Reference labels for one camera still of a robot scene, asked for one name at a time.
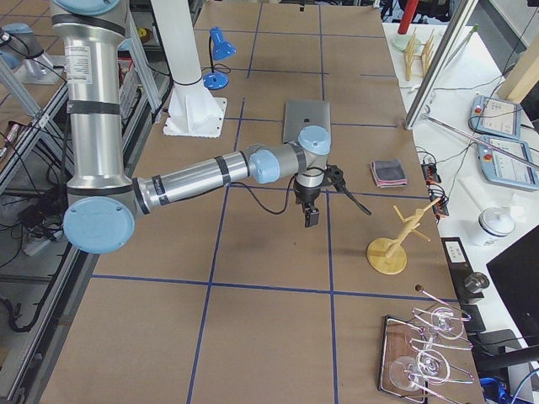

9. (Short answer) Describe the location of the upper blue teach pendant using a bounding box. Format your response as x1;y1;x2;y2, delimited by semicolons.
468;95;522;140

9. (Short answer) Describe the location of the grey laptop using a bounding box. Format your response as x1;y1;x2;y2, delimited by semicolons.
283;100;331;143

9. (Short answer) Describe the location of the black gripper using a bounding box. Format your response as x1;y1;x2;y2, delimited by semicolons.
293;180;320;228

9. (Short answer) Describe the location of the white ceramic lidded pot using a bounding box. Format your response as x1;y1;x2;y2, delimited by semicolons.
472;207;515;247

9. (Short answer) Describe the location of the black monitor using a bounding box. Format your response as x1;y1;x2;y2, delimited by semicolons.
487;226;538;345

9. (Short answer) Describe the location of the blue teach pendant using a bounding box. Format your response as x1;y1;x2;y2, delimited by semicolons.
478;135;538;190
468;95;522;140

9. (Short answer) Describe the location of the wooden mug tree stand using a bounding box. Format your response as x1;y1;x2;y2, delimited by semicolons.
366;198;440;275

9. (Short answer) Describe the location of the dark tray with wire rack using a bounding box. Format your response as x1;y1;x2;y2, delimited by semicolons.
377;315;475;403

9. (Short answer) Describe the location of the lower blue teach pendant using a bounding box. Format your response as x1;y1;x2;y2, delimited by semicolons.
478;135;538;190

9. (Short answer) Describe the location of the wooden dish rack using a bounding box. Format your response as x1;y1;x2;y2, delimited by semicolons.
403;30;435;81

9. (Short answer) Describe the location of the black box with white label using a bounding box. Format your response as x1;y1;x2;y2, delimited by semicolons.
441;237;472;303

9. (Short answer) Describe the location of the upper clear wine glass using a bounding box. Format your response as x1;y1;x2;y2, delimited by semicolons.
430;307;464;340

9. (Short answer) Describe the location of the green glass plate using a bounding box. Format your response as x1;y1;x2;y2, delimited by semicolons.
392;34;411;52

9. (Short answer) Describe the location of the clear wine glass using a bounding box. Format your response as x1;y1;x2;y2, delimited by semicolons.
389;349;451;391
430;307;464;340

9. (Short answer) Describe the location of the aluminium frame profile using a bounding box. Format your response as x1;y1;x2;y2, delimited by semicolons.
403;0;478;130

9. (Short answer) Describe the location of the folded grey pink cloth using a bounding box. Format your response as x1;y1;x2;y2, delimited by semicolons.
371;159;408;188

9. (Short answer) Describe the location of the black braided right cable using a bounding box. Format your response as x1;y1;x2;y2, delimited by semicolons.
239;166;372;216

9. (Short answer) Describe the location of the white plastic basket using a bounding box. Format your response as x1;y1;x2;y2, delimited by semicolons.
118;58;139;120

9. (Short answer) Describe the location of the red cylinder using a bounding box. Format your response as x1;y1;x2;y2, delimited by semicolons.
398;0;419;35

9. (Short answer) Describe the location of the white camera stand column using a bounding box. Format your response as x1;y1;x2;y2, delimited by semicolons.
152;0;227;138

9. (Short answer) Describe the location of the lower clear wine glass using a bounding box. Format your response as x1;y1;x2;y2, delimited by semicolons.
389;349;451;391

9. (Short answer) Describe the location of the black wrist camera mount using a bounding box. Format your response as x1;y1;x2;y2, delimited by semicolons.
322;164;347;193

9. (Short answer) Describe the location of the metal knob weight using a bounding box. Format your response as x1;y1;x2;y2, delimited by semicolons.
464;272;490;299

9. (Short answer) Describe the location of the blue desk lamp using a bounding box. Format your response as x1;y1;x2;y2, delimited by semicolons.
203;26;237;90

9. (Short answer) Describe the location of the black orange power strip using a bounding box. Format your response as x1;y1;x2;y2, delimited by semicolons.
421;162;449;221

